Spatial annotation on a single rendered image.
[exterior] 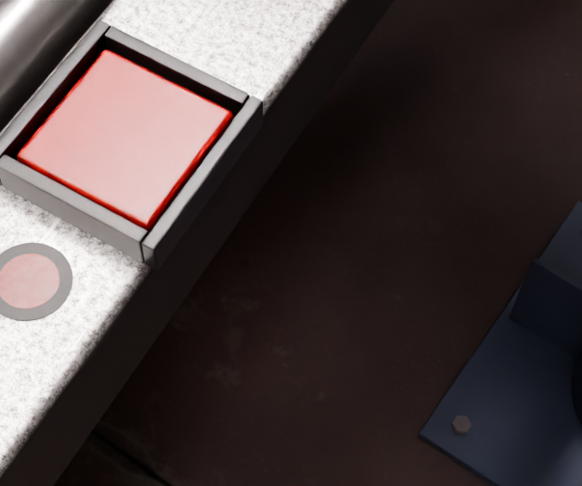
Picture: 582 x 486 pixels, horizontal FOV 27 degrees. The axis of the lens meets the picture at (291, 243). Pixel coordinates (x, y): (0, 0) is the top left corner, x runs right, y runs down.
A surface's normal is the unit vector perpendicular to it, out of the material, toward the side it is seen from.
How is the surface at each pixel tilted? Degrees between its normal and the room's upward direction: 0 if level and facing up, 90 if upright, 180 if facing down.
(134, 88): 0
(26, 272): 0
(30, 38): 41
